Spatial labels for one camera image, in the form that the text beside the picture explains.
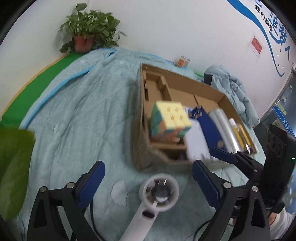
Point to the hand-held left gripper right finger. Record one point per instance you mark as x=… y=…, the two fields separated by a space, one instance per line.
x=205 y=185

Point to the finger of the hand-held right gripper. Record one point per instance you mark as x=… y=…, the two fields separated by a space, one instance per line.
x=222 y=154

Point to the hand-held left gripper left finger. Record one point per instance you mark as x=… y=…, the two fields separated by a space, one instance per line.
x=91 y=185

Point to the yellow label jar black lid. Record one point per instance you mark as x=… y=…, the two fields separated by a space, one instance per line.
x=241 y=136

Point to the colourful cartoon game box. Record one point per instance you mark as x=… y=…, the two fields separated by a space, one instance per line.
x=196 y=146

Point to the dark blue card box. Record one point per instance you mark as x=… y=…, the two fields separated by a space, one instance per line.
x=209 y=129

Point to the silver tin can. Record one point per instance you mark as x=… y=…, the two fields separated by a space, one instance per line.
x=223 y=125

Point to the white handheld fan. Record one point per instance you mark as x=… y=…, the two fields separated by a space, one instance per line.
x=141 y=217

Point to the pastel puzzle cube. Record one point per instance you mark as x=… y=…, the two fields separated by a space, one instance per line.
x=171 y=115

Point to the large cardboard box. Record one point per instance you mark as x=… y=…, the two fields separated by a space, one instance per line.
x=141 y=139

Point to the person's right forearm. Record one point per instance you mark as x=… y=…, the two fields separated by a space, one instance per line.
x=283 y=226

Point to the glass door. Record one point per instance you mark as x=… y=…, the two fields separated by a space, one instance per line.
x=279 y=109

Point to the light blue padded jacket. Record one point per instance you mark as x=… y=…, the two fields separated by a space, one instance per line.
x=235 y=92

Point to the light blue quilted blanket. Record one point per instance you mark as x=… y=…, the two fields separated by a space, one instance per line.
x=87 y=111

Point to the large leafy green plant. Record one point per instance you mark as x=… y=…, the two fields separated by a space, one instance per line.
x=13 y=166

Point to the orange glass jar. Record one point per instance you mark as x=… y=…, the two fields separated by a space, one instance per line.
x=183 y=62

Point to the green mat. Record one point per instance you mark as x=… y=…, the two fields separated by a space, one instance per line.
x=46 y=78

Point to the potted plant orange pot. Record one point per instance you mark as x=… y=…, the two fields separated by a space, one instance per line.
x=90 y=25

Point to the red wall sign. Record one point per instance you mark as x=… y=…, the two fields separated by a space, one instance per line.
x=256 y=45

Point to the blue wall decal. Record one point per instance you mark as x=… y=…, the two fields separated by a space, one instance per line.
x=263 y=34

